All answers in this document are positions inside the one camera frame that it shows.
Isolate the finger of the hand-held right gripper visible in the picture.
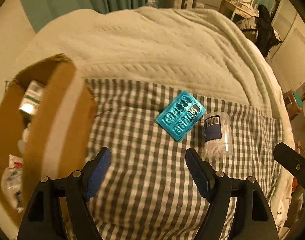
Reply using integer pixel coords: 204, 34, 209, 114
273, 142, 305, 189

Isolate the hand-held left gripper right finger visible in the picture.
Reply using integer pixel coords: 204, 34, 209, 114
185, 147, 279, 240

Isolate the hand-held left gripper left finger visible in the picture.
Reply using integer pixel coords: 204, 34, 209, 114
16, 146, 112, 240

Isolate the clear cotton swab container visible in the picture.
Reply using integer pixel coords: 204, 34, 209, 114
201, 112, 233, 159

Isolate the blue blister pack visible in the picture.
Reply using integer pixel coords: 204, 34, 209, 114
155, 89, 207, 142

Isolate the brown cardboard box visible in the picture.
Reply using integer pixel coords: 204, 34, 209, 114
0, 53, 98, 230

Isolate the white tissue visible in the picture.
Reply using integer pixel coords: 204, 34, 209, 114
16, 127, 30, 155

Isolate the clear plastic packet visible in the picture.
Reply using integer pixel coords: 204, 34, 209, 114
1, 154, 25, 213

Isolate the green white medicine box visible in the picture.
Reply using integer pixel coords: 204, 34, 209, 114
18, 80, 47, 115

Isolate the grey white checked cloth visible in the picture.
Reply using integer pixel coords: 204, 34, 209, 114
63, 78, 294, 240

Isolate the wooden stool teal cushion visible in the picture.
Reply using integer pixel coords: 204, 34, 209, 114
282, 91, 304, 123

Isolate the white wardrobe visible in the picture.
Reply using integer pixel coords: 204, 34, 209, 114
269, 0, 305, 93

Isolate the dark hanging clothing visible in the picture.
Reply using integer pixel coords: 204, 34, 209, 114
255, 4, 283, 58

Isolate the cream vanity table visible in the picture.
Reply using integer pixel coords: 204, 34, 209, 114
221, 0, 259, 22

